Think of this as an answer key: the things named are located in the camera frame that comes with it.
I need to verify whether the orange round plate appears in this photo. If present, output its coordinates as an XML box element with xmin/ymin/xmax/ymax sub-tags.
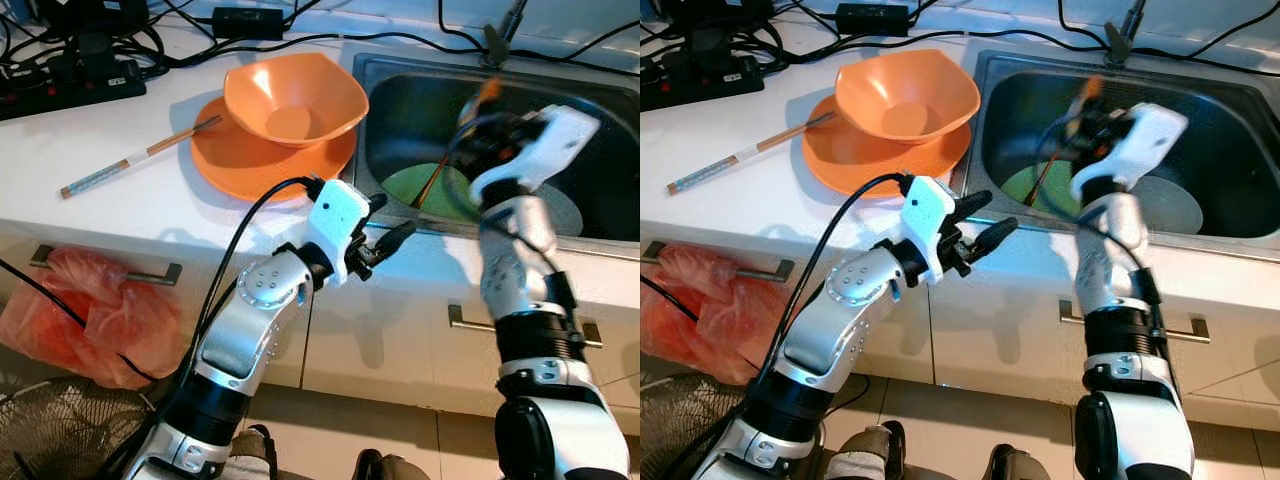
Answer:
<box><xmin>189</xmin><ymin>94</ymin><xmax>359</xmax><ymax>204</ymax></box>
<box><xmin>801</xmin><ymin>92</ymin><xmax>974</xmax><ymax>199</ymax></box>

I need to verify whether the orange plastic bowl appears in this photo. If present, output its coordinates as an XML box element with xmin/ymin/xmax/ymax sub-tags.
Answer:
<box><xmin>834</xmin><ymin>47</ymin><xmax>984</xmax><ymax>145</ymax></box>
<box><xmin>222</xmin><ymin>51</ymin><xmax>371</xmax><ymax>150</ymax></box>

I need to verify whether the white kitchen cabinet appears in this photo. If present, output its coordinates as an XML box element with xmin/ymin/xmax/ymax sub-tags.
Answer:
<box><xmin>0</xmin><ymin>225</ymin><xmax>641</xmax><ymax>413</ymax></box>
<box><xmin>640</xmin><ymin>225</ymin><xmax>1280</xmax><ymax>428</ymax></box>

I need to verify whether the green round plate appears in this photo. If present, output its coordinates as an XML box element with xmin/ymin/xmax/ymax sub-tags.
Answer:
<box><xmin>379</xmin><ymin>159</ymin><xmax>483</xmax><ymax>224</ymax></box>
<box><xmin>999</xmin><ymin>157</ymin><xmax>1087</xmax><ymax>217</ymax></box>

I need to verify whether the stainless steel sink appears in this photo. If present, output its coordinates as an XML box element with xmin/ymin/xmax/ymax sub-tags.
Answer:
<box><xmin>352</xmin><ymin>51</ymin><xmax>641</xmax><ymax>242</ymax></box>
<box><xmin>964</xmin><ymin>49</ymin><xmax>1280</xmax><ymax>240</ymax></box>

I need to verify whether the metal sink faucet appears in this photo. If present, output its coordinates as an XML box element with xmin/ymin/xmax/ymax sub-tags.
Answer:
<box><xmin>1104</xmin><ymin>0</ymin><xmax>1152</xmax><ymax>67</ymax></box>
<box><xmin>482</xmin><ymin>0</ymin><xmax>532</xmax><ymax>70</ymax></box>

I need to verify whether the grey ceramic bowl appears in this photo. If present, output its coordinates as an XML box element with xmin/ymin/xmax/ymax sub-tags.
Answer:
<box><xmin>1138</xmin><ymin>174</ymin><xmax>1205</xmax><ymax>237</ymax></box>
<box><xmin>538</xmin><ymin>179</ymin><xmax>585</xmax><ymax>237</ymax></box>

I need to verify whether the black power strip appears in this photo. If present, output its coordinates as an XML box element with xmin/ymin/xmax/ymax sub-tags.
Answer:
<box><xmin>640</xmin><ymin>50</ymin><xmax>773</xmax><ymax>112</ymax></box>
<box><xmin>0</xmin><ymin>55</ymin><xmax>147</xmax><ymax>122</ymax></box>

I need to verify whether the black power adapter brick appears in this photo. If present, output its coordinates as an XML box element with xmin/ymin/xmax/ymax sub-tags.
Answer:
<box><xmin>211</xmin><ymin>7</ymin><xmax>287</xmax><ymax>42</ymax></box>
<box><xmin>834</xmin><ymin>2</ymin><xmax>912</xmax><ymax>37</ymax></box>

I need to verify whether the black plug adapter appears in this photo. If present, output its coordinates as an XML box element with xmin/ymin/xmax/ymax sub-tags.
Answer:
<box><xmin>674</xmin><ymin>29</ymin><xmax>747</xmax><ymax>82</ymax></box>
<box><xmin>49</xmin><ymin>34</ymin><xmax>122</xmax><ymax>87</ymax></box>

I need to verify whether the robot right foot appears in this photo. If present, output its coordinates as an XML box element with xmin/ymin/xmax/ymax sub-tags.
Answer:
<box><xmin>984</xmin><ymin>444</ymin><xmax>1063</xmax><ymax>480</ymax></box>
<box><xmin>349</xmin><ymin>449</ymin><xmax>433</xmax><ymax>480</ymax></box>

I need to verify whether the orange plastic bag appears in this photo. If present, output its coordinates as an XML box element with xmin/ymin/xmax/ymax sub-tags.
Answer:
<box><xmin>640</xmin><ymin>244</ymin><xmax>793</xmax><ymax>388</ymax></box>
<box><xmin>0</xmin><ymin>247</ymin><xmax>188</xmax><ymax>393</ymax></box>

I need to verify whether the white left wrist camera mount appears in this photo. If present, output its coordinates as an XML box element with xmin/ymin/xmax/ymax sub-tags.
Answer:
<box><xmin>299</xmin><ymin>179</ymin><xmax>372</xmax><ymax>287</ymax></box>
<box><xmin>899</xmin><ymin>177</ymin><xmax>959</xmax><ymax>285</ymax></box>

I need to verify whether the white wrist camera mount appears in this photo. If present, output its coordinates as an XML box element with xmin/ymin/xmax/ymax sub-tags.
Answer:
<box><xmin>467</xmin><ymin>104</ymin><xmax>602</xmax><ymax>202</ymax></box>
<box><xmin>299</xmin><ymin>179</ymin><xmax>372</xmax><ymax>287</ymax></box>
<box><xmin>1070</xmin><ymin>100</ymin><xmax>1191</xmax><ymax>199</ymax></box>
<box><xmin>899</xmin><ymin>177</ymin><xmax>959</xmax><ymax>285</ymax></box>

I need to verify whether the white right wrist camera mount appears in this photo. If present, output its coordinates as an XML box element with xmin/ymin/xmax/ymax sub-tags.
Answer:
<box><xmin>1070</xmin><ymin>100</ymin><xmax>1191</xmax><ymax>199</ymax></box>
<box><xmin>467</xmin><ymin>104</ymin><xmax>602</xmax><ymax>202</ymax></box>

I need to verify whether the black power cable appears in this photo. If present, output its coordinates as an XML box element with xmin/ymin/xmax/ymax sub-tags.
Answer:
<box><xmin>150</xmin><ymin>28</ymin><xmax>488</xmax><ymax>59</ymax></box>
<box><xmin>438</xmin><ymin>0</ymin><xmax>488</xmax><ymax>53</ymax></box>
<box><xmin>775</xmin><ymin>24</ymin><xmax>1109</xmax><ymax>55</ymax></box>
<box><xmin>1057</xmin><ymin>0</ymin><xmax>1108</xmax><ymax>51</ymax></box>

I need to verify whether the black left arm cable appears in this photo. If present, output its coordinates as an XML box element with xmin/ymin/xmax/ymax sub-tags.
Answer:
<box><xmin>98</xmin><ymin>174</ymin><xmax>328</xmax><ymax>480</ymax></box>
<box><xmin>688</xmin><ymin>171</ymin><xmax>918</xmax><ymax>480</ymax></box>

